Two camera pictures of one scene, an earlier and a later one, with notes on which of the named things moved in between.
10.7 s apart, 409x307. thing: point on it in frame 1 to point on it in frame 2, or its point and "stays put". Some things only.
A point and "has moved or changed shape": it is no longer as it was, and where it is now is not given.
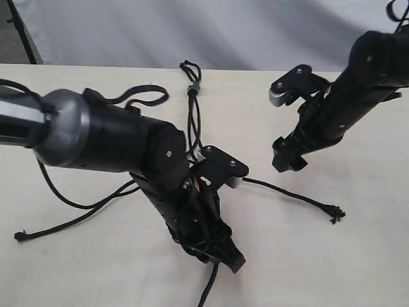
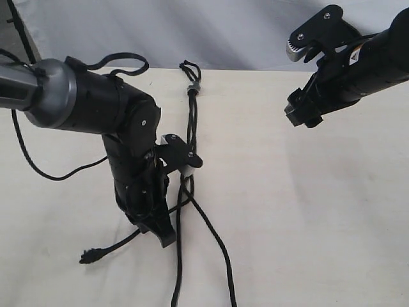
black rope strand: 193,77 to 176,291
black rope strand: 335,213 has moved or changed shape
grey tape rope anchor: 194,85 stays put
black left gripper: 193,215 to 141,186
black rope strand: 211,280 to 93,254
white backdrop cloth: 296,35 stays put
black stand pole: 16,20 stays put
